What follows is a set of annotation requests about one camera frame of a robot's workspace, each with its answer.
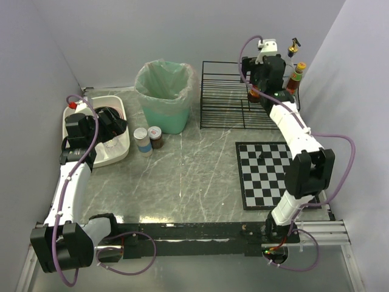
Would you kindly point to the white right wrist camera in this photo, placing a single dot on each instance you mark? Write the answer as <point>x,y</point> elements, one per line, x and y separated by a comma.
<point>267,48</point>

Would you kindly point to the glass oil bottle gold spout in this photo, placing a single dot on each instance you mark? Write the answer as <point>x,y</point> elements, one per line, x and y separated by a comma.
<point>291,51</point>

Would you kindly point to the silver lid spice jar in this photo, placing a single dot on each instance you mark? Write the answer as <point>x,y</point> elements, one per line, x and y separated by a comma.
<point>155,136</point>

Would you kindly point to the brown sauce bottle yellow cap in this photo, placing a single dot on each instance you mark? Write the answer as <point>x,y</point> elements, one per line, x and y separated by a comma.
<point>295,78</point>

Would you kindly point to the red lid sauce jar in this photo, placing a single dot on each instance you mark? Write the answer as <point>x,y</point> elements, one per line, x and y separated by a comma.
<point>253,95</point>

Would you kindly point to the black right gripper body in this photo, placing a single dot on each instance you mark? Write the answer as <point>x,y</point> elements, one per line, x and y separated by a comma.
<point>253,78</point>

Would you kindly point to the black wire dish rack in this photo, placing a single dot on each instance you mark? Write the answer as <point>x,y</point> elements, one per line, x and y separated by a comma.
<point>224,102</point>

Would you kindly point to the black small plate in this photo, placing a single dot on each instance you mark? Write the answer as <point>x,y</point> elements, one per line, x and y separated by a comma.
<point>109,111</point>

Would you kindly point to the green bin with pink bag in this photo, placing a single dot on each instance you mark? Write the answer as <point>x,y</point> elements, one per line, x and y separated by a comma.
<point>166,91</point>

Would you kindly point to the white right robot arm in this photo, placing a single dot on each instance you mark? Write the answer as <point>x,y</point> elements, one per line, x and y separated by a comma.
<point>311,167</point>

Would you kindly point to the white jar blue label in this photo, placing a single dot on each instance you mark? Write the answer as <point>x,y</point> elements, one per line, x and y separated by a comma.
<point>143,142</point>

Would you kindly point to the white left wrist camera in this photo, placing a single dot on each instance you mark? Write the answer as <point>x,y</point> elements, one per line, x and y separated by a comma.
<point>78,106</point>

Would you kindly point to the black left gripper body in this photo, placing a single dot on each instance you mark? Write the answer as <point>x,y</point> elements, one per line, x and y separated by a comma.
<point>110,120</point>

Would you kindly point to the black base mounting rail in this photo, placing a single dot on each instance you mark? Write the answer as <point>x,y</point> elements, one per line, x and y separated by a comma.
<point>196,239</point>

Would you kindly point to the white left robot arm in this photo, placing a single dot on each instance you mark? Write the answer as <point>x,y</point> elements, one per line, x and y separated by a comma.
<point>62,240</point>

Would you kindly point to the clear wine glass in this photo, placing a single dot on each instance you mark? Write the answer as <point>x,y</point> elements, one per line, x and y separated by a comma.
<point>113,147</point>

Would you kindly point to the black white chessboard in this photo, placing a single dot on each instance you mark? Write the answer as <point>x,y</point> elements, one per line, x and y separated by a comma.
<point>262,181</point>

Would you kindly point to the white plastic wash basin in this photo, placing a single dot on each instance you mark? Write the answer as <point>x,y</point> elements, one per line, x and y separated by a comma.
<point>101,158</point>

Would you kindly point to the pink plate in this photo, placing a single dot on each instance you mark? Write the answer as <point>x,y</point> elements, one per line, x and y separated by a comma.
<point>121,112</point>

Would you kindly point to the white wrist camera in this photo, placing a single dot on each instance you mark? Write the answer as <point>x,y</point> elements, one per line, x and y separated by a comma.
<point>78,106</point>
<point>267,48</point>

